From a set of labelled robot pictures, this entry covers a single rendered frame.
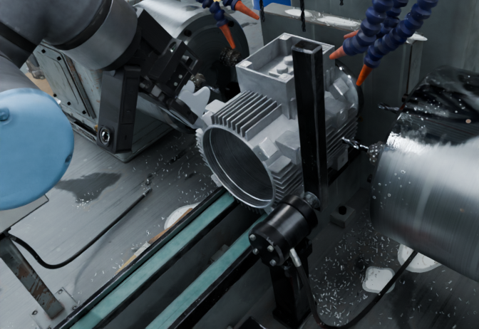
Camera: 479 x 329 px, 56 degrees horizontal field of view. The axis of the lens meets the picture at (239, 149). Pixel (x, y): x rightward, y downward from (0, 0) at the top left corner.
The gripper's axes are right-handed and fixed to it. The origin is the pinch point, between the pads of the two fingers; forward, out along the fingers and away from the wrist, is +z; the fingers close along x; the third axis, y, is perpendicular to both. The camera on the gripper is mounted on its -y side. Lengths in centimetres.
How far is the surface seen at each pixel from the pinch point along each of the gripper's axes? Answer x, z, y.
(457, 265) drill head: -39.1, 9.2, 0.0
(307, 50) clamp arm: -20.3, -12.7, 10.7
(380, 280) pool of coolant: -27.4, 29.4, -5.8
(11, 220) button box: 11.3, -10.2, -25.3
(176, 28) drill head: 15.9, -0.1, 14.3
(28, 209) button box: 11.3, -8.9, -23.0
